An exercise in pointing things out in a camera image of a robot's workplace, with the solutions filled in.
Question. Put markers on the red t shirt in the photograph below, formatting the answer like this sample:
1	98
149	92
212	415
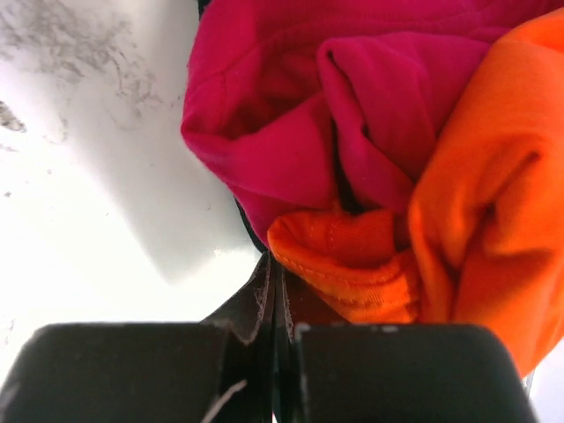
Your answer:
289	101

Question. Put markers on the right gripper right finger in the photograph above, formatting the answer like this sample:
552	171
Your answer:
330	370

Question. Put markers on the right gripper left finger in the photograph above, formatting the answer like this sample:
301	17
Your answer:
216	370

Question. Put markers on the orange t shirt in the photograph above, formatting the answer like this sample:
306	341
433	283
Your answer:
482	242

